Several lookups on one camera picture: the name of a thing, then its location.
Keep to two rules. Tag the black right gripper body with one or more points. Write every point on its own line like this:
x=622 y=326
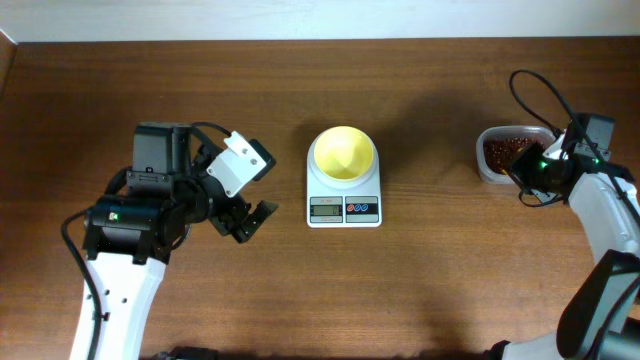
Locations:
x=523 y=167

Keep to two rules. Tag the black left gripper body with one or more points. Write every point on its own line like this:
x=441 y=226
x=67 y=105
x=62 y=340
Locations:
x=232 y=220

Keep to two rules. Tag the orange plastic measuring scoop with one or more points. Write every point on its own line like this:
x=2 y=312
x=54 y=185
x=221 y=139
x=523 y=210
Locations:
x=512 y=153

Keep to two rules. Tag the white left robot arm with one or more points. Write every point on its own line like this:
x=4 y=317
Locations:
x=123 y=264

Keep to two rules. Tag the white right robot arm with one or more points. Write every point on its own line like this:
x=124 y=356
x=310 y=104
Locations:
x=596 y=323

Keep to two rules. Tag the white digital kitchen scale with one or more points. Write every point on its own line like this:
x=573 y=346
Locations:
x=343 y=204

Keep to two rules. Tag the yellow plastic bowl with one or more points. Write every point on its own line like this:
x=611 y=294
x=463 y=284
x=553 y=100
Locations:
x=343 y=153

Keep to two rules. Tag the clear container of red beans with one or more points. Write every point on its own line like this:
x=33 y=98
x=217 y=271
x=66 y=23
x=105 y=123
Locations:
x=496 y=148

